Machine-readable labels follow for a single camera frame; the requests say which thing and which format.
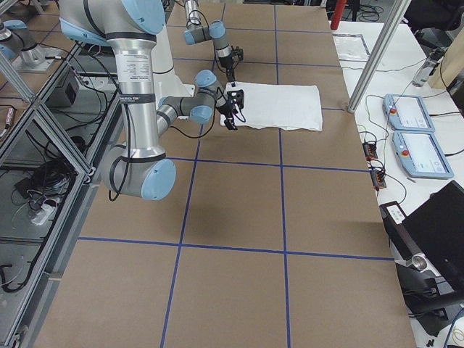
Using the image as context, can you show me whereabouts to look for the white power strip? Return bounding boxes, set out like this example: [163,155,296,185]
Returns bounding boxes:
[31,199,59,225]

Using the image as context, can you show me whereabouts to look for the black orange connector board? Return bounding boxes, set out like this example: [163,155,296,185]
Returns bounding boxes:
[362,142,378,161]
[369,167,386,191]

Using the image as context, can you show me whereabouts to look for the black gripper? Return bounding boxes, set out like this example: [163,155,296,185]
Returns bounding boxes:
[216,96,239,131]
[217,54,236,87]

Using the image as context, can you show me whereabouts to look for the blue grey teach pendant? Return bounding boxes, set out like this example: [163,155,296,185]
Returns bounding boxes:
[392,130,454,179]
[383,94,435,133]

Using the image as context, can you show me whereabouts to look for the grey aluminium frame post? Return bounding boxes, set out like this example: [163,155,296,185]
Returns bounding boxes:
[347,0,411,113]

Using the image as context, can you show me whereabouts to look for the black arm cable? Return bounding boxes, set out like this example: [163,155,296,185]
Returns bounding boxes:
[168,86,248,139]

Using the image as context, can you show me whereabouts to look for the brown paper table mat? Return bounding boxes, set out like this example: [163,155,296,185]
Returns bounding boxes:
[35,4,415,347]

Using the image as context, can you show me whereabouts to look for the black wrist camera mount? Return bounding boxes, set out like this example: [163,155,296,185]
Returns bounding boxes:
[231,46,244,62]
[227,89,244,110]

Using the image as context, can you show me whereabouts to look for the black device with label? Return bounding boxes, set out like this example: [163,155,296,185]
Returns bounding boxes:
[380,181,463,336]

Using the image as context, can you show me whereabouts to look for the aluminium side frame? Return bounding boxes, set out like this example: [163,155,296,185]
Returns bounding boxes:
[1,43,121,347]

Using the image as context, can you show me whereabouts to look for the white long-sleeve printed shirt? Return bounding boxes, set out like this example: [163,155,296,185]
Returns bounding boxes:
[225,81,323,131]

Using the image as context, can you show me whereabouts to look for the grey box under frame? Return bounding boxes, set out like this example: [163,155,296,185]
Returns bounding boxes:
[46,70,79,107]

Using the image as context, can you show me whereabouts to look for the red fire extinguisher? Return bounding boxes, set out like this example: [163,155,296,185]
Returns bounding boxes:
[330,0,347,30]

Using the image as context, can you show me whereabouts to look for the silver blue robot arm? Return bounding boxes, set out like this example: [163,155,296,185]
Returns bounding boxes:
[183,1,244,85]
[60,1,244,200]

